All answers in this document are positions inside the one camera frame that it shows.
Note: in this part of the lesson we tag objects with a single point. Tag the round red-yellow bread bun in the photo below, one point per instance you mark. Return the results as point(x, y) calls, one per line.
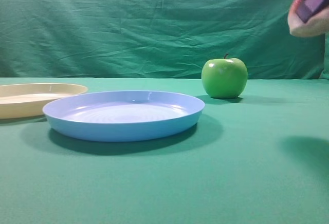
point(315, 26)

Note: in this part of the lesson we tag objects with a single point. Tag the blue plastic plate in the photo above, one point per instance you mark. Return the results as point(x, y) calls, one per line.
point(123, 116)

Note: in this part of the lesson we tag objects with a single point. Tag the yellow plastic plate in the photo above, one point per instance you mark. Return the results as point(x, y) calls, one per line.
point(28, 100)

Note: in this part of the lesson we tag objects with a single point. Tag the green apple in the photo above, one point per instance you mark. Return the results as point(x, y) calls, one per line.
point(224, 78)

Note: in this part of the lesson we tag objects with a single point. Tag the green table cloth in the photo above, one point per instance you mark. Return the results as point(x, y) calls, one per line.
point(261, 158)

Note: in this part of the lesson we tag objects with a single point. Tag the green backdrop cloth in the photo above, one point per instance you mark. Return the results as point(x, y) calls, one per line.
point(153, 39)

